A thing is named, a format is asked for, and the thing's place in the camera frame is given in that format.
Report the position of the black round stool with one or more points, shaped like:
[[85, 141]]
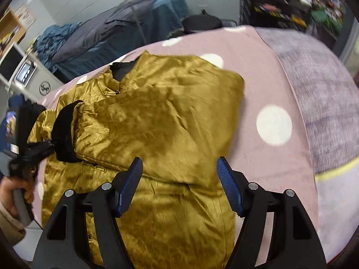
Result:
[[202, 21]]

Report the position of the wooden shelf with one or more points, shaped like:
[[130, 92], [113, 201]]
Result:
[[15, 23]]

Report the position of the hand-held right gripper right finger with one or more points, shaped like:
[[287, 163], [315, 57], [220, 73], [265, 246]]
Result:
[[229, 188]]

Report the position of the black shelf of goods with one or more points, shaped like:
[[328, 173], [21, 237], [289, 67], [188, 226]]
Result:
[[286, 2]]

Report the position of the silver desktop device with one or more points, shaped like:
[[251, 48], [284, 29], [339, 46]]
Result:
[[25, 72]]

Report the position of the pink polka dot bedsheet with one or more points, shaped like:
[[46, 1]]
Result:
[[260, 70]]

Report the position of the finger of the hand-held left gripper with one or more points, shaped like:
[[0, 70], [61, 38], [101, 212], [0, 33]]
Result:
[[42, 150]]

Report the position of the white monitor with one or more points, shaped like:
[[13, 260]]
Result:
[[9, 63]]

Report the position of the gold padded jacket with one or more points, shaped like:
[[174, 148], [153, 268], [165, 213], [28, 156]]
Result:
[[157, 123]]

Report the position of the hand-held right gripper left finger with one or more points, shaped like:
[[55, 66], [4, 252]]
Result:
[[129, 185]]

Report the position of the person's left hand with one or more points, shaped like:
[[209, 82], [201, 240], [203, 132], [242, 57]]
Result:
[[11, 192]]

